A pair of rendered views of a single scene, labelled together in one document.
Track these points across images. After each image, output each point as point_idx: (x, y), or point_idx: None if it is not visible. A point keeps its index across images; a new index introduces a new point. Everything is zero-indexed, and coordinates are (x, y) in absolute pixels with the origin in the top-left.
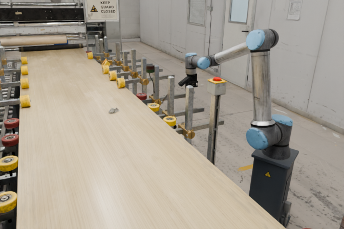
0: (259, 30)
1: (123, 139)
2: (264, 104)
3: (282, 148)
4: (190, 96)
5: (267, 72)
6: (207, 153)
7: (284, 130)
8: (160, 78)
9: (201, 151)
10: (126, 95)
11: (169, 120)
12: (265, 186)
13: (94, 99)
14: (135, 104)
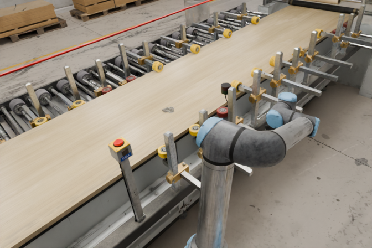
0: (206, 123)
1: (114, 135)
2: (198, 224)
3: None
4: (166, 143)
5: (205, 190)
6: (344, 241)
7: None
8: None
9: (345, 233)
10: (215, 102)
11: (160, 149)
12: None
13: (191, 90)
14: (193, 116)
